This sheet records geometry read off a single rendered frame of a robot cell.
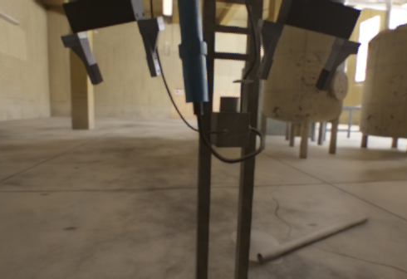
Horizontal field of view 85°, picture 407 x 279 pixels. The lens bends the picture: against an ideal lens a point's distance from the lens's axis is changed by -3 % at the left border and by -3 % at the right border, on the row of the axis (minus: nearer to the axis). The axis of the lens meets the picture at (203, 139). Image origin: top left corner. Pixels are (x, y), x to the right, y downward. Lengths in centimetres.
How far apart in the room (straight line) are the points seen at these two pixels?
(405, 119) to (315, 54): 230
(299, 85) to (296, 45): 58
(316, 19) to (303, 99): 321
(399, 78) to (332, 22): 487
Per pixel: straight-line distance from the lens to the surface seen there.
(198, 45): 52
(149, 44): 47
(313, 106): 370
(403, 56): 541
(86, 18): 50
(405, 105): 533
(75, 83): 770
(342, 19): 50
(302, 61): 374
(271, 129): 682
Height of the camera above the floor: 69
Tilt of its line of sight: 7 degrees down
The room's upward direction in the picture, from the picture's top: 2 degrees clockwise
